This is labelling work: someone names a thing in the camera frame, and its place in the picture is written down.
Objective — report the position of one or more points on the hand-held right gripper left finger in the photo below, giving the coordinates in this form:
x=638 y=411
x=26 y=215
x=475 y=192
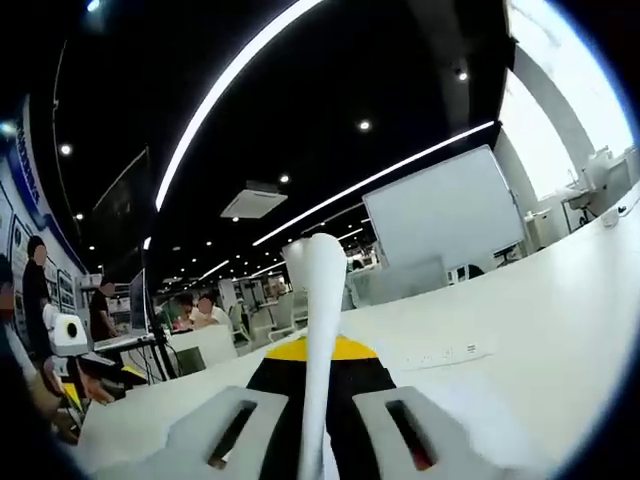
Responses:
x=235 y=440

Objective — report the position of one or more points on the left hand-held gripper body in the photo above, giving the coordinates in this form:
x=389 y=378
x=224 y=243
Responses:
x=65 y=332

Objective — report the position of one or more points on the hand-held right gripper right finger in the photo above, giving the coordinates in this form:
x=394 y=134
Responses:
x=370 y=430

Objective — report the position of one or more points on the white cloth sheet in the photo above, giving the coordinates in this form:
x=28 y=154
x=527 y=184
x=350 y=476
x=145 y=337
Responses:
x=320 y=350

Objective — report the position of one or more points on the person's left hand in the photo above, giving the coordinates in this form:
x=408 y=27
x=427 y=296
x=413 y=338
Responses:
x=97 y=390

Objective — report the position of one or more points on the computer monitor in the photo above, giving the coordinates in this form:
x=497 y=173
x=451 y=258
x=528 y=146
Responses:
x=139 y=300

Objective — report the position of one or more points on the frosted desk partition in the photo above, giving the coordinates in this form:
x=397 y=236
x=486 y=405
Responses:
x=400 y=280

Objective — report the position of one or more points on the ceiling air conditioner unit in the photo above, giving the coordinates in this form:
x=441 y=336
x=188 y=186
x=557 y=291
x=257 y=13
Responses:
x=255 y=200

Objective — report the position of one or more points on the whiteboard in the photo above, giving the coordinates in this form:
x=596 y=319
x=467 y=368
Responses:
x=445 y=215

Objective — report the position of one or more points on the curved ceiling light strip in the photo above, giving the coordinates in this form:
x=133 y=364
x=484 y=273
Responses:
x=375 y=180
x=210 y=100

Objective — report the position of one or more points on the small white box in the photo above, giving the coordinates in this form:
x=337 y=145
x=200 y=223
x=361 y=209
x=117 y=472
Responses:
x=610 y=219

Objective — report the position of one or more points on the cluttered desk with sink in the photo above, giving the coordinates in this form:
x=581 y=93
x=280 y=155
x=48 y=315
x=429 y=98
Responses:
x=600 y=185

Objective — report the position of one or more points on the large window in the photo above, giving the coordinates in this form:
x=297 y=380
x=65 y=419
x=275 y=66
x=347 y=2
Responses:
x=565 y=75

